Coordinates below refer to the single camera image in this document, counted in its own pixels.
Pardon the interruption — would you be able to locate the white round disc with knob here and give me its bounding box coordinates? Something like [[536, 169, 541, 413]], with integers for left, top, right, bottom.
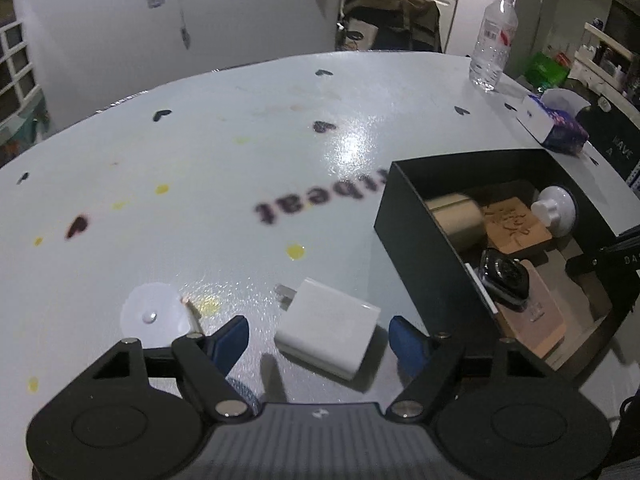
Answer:
[[120, 282, 195, 350]]

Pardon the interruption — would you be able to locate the black cardboard box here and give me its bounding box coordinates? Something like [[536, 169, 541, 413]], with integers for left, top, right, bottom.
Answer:
[[374, 149, 640, 385]]

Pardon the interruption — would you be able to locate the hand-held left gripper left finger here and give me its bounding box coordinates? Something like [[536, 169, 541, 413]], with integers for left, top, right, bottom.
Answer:
[[87, 315, 256, 421]]

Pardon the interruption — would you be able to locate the white charger plug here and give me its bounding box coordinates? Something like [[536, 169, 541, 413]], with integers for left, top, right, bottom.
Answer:
[[274, 277, 382, 382]]

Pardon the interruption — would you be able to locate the gold metal cylinder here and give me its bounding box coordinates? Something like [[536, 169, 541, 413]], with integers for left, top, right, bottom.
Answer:
[[425, 192, 487, 253]]

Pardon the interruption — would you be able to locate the black smart watch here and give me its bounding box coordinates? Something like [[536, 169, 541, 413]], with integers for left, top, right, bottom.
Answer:
[[479, 249, 531, 308]]

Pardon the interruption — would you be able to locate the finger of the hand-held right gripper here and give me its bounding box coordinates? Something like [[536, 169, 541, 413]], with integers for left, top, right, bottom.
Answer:
[[565, 226, 640, 278]]

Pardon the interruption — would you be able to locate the purple and white tissue box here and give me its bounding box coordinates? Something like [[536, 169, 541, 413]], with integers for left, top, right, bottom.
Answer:
[[515, 89, 591, 153]]

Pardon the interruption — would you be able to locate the black letter board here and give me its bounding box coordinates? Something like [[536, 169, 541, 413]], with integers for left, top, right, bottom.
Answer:
[[575, 94, 640, 181]]

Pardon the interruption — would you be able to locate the carved square wooden coaster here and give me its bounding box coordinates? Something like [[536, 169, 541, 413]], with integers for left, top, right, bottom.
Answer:
[[481, 197, 553, 256]]

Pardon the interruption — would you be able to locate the white round suction knob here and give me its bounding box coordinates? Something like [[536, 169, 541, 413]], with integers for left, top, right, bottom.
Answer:
[[530, 185, 581, 236]]

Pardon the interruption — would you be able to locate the green packet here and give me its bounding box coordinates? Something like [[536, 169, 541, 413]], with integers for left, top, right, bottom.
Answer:
[[525, 51, 571, 88]]

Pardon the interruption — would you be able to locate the dark brown bag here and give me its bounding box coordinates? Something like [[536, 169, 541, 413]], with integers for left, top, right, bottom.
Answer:
[[337, 0, 443, 53]]

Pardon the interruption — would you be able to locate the brown cardboard piece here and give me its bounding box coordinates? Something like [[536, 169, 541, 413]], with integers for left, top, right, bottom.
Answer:
[[492, 260, 568, 358]]

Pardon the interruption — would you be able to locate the white slim stick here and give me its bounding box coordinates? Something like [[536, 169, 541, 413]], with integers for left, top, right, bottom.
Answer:
[[464, 262, 497, 314]]

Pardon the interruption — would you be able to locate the hanging wall ornament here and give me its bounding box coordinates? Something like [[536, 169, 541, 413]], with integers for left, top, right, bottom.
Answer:
[[172, 0, 192, 51]]

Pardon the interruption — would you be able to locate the clear plastic water bottle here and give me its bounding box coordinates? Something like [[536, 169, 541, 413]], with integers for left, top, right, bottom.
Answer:
[[469, 0, 519, 92]]

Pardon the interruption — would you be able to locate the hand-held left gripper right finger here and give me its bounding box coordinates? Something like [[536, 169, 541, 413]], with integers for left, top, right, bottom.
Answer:
[[385, 316, 561, 421]]

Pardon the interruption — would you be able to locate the white shelf rack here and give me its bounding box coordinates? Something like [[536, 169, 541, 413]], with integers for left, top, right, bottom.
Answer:
[[574, 20, 640, 92]]

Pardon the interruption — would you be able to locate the white lattice door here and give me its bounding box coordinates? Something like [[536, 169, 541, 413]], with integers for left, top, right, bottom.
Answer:
[[0, 22, 47, 128]]

